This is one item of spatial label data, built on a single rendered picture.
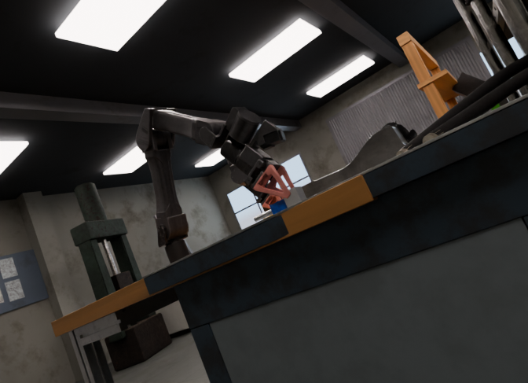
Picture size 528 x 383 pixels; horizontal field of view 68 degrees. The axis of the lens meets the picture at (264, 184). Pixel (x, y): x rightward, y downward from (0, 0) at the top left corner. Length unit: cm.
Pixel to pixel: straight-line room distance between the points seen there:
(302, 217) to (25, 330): 675
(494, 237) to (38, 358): 695
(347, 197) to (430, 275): 15
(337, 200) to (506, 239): 21
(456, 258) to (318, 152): 850
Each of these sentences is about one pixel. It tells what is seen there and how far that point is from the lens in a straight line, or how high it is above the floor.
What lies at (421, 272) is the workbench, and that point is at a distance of 58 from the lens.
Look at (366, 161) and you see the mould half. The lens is 120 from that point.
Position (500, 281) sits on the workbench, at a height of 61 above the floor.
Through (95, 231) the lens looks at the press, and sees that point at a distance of 606.
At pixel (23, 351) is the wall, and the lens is 715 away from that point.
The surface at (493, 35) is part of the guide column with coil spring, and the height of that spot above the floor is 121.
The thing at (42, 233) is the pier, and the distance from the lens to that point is 739.
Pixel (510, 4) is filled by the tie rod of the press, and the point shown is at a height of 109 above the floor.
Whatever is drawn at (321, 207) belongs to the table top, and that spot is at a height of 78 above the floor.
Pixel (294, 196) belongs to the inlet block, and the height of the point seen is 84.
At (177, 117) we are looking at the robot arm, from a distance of 106.
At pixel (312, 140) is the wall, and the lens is 908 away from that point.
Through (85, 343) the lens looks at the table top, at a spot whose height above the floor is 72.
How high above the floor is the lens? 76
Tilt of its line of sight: 8 degrees up
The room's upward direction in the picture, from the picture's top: 23 degrees counter-clockwise
